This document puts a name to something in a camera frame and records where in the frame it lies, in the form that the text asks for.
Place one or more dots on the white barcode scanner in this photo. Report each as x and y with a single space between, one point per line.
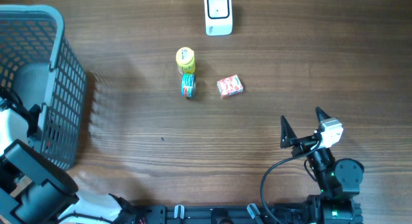
218 17

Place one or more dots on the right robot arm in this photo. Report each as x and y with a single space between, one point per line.
338 180

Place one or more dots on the grey plastic mesh basket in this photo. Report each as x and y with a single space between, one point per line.
39 65

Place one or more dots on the colourful tin can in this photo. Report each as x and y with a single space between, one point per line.
188 85

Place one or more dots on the red snack box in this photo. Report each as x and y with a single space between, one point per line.
229 86

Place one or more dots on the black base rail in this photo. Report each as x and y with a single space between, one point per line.
238 214

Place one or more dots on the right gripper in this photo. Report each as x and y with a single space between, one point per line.
289 138

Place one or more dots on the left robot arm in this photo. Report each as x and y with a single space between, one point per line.
34 190

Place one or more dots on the yellow lidded jar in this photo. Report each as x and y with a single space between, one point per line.
185 60

